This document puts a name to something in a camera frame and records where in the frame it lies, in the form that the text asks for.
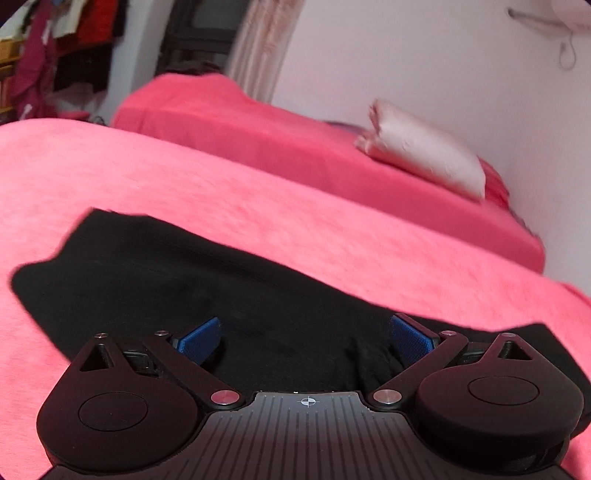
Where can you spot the hanging clothes pile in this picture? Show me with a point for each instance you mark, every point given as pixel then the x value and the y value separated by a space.
pixel 63 44

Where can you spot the pink bed blanket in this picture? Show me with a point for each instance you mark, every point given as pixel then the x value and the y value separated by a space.
pixel 54 172

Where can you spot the floral beige curtain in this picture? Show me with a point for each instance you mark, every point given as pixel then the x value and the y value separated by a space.
pixel 257 54

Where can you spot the white pillow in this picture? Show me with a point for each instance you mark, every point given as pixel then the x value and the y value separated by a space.
pixel 404 141

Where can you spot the red folded cloth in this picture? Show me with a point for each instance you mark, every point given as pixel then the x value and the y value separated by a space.
pixel 495 189

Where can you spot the dark window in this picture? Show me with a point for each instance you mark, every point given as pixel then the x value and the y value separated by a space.
pixel 199 36

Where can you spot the wooden shelf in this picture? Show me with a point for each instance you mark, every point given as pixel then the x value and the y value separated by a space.
pixel 10 55

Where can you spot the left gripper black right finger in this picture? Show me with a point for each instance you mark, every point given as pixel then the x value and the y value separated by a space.
pixel 506 403

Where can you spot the white wall appliance with cable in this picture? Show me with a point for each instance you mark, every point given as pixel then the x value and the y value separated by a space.
pixel 570 16

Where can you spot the black pants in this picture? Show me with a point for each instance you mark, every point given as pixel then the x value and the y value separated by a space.
pixel 254 324

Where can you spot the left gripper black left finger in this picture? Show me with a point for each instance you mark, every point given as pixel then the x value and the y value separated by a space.
pixel 122 407

